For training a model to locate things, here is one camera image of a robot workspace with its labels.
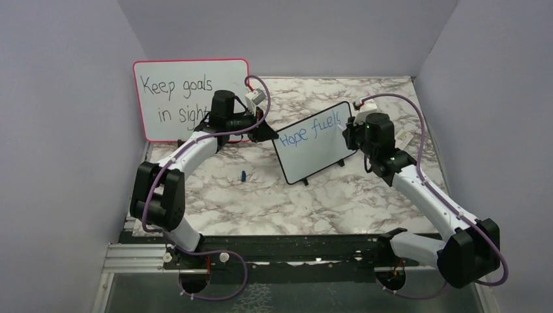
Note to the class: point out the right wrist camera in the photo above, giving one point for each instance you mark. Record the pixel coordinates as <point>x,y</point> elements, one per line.
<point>362,110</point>

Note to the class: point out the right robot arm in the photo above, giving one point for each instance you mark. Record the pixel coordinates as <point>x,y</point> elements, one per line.
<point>432,203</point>

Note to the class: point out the pink framed whiteboard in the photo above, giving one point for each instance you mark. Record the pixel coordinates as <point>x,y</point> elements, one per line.
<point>175,95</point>

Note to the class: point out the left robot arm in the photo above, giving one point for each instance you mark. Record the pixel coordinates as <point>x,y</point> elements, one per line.
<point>158,198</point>

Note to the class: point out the black metal base rail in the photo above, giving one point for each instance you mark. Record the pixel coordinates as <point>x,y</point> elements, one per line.
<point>233,259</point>

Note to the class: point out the white green eraser box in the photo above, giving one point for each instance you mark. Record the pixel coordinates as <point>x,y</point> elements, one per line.
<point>403,139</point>

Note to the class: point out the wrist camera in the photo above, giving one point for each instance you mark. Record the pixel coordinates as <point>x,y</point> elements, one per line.
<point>254,98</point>
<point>362,110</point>

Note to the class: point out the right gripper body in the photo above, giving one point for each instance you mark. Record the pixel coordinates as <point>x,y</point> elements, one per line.
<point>356,134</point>

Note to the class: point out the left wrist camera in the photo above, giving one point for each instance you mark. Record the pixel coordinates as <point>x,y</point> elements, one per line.
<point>254,98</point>

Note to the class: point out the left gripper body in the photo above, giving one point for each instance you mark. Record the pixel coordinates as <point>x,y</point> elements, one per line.
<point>250,120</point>

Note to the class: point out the black framed whiteboard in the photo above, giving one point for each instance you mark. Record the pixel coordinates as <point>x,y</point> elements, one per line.
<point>313,144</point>

